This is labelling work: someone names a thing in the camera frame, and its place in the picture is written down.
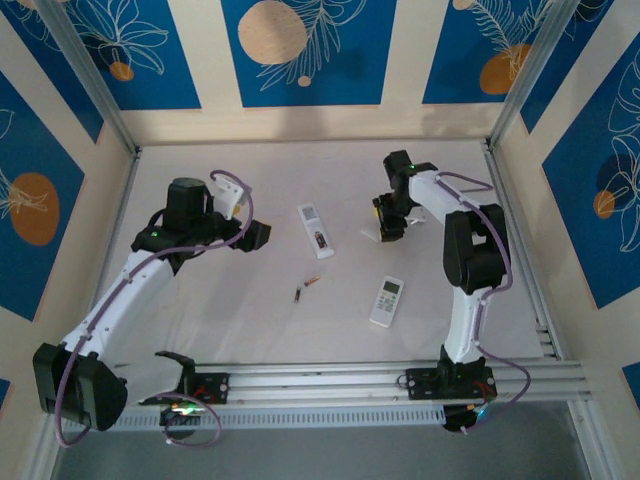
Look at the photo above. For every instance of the white battery cover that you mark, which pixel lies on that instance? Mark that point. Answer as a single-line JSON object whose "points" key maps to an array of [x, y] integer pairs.
{"points": [[371, 233]]}

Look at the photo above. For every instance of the orange battery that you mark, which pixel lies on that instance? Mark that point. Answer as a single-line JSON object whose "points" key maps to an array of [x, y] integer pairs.
{"points": [[321, 241], [312, 281]]}

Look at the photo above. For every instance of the long white button remote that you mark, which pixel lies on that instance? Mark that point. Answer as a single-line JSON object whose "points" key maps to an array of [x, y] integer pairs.
{"points": [[310, 215]]}

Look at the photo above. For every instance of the white remote with display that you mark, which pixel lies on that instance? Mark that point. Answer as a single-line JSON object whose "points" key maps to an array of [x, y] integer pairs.
{"points": [[386, 305]]}

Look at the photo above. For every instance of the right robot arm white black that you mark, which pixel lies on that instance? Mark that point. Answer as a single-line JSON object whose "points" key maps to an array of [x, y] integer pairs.
{"points": [[462, 320]]}

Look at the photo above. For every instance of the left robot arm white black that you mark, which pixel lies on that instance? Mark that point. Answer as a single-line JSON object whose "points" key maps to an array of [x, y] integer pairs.
{"points": [[115, 300]]}

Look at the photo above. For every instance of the dark battery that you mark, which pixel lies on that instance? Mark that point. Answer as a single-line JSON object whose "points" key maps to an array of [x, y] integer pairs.
{"points": [[297, 295]]}

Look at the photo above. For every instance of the white table cloth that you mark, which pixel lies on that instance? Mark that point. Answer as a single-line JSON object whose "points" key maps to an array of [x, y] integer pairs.
{"points": [[250, 320]]}

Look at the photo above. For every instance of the small circuit board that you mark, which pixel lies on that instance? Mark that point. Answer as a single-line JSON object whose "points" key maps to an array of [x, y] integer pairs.
{"points": [[180, 412], [460, 417]]}

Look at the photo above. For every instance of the aluminium table side rail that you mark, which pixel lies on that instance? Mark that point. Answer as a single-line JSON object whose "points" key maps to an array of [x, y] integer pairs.
{"points": [[119, 210], [510, 215]]}

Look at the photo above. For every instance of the aluminium frame post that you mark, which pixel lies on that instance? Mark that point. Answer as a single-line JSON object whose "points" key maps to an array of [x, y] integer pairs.
{"points": [[530, 75], [92, 75]]}

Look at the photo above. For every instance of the long aluminium base rail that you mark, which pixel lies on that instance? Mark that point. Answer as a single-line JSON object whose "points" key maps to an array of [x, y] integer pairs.
{"points": [[320, 385]]}

